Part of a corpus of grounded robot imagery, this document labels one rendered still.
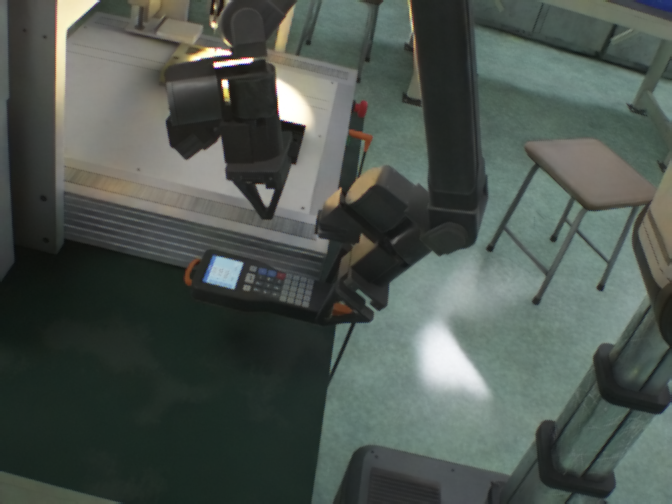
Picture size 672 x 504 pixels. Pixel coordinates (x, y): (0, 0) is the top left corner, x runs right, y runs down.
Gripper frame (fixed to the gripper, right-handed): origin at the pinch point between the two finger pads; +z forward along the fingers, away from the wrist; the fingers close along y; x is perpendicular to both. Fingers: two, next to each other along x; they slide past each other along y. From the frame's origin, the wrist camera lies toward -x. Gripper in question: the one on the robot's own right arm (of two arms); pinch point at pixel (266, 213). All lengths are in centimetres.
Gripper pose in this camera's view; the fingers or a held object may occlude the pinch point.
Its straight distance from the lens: 94.8
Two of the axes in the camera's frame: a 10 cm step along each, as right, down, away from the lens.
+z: 0.5, 8.1, 5.9
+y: -1.3, 5.9, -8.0
